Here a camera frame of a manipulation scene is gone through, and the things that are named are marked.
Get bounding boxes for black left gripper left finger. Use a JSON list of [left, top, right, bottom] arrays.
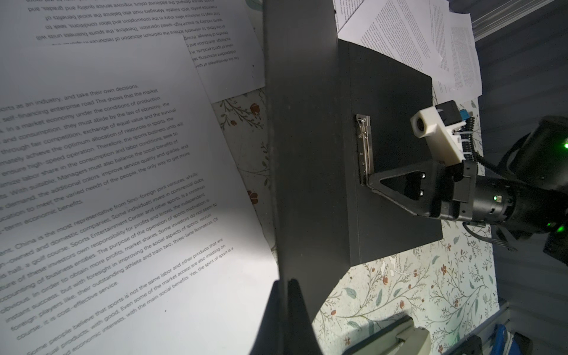
[[249, 280, 284, 355]]

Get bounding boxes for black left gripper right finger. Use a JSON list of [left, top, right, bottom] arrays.
[[285, 279, 322, 355]]

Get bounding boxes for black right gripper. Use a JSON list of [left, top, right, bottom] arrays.
[[367, 161, 550, 233]]

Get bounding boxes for black file folder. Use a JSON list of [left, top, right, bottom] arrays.
[[263, 1, 442, 318]]

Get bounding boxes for printed sheet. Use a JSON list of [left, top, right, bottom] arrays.
[[1, 36, 277, 354], [1, 0, 265, 103], [338, 0, 451, 81], [434, 12, 482, 104]]

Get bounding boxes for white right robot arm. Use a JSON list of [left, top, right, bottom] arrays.
[[367, 115, 567, 263]]

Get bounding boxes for blue tool handle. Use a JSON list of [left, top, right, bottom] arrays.
[[490, 324, 510, 355]]

